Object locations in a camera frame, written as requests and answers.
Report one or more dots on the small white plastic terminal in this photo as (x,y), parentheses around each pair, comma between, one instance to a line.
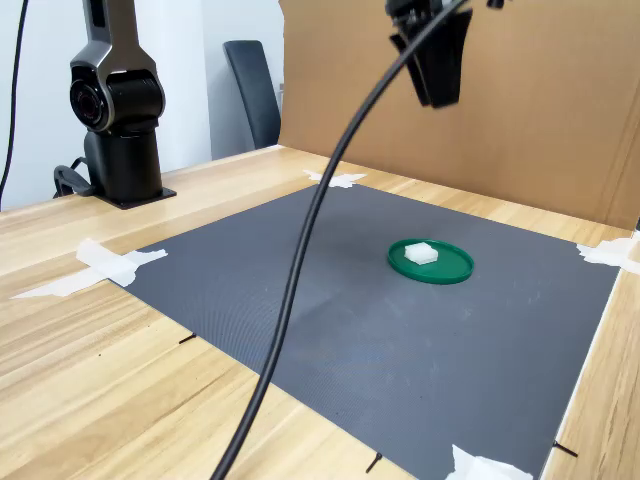
(421,253)

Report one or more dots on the round green lid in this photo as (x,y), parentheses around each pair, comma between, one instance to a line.
(450,270)

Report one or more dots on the brown cardboard partition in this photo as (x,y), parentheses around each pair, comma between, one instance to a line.
(525,125)

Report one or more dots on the dark grey chair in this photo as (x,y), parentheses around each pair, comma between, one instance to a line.
(255,95)

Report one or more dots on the dark grey mat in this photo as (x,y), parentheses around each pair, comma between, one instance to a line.
(400,350)

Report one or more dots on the black base plug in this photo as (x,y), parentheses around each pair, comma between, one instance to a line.
(70,181)

